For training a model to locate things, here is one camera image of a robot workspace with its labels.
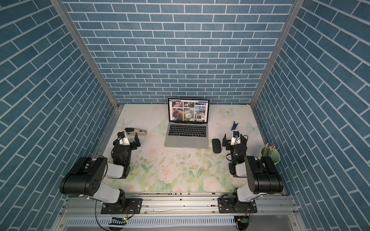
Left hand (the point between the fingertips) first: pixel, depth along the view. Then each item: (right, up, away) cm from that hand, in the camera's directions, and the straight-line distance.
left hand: (132, 134), depth 89 cm
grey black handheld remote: (-4, +1, +10) cm, 11 cm away
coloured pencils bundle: (+79, -7, -12) cm, 80 cm away
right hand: (+65, -1, +1) cm, 65 cm away
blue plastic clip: (+69, +5, +16) cm, 71 cm away
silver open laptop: (+34, +6, +19) cm, 40 cm away
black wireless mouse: (+54, -9, +7) cm, 55 cm away
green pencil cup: (+83, -9, -10) cm, 84 cm away
